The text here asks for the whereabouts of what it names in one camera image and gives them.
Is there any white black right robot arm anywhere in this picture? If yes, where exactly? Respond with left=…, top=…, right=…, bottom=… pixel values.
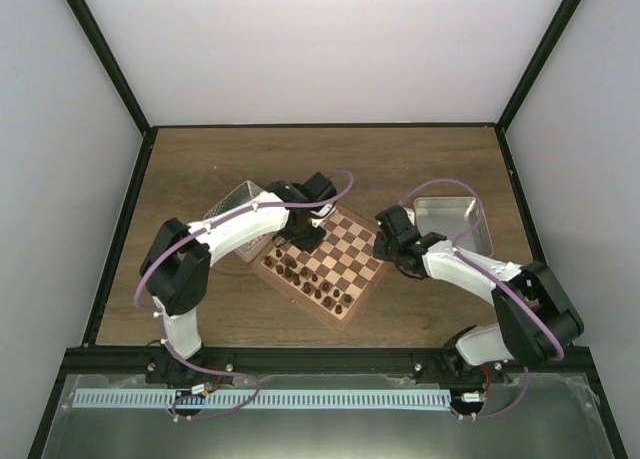
left=374, top=205, right=584, bottom=382

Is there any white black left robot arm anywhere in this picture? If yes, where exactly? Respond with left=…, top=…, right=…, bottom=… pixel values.
left=134, top=172, right=349, bottom=383

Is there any wooden chess board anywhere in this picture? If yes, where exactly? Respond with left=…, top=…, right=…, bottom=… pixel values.
left=252, top=207, right=391, bottom=331

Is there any pink metal tin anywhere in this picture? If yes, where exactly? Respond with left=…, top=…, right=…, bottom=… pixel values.
left=203, top=179, right=274, bottom=263

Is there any yellow bear tin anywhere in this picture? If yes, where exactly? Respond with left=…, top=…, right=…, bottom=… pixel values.
left=413, top=196, right=494, bottom=257

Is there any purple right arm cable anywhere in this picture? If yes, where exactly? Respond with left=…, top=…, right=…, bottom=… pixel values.
left=399, top=178, right=566, bottom=423

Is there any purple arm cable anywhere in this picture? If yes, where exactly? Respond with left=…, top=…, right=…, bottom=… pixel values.
left=134, top=169, right=356, bottom=423
left=399, top=178, right=566, bottom=423

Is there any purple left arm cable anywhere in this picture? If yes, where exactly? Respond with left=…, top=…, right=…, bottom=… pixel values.
left=134, top=169, right=356, bottom=423

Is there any black aluminium frame rail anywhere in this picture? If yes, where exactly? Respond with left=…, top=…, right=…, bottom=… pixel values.
left=63, top=346, right=594, bottom=380

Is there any light blue slotted cable duct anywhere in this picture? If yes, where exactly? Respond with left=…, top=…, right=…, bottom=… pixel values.
left=71, top=388, right=451, bottom=411

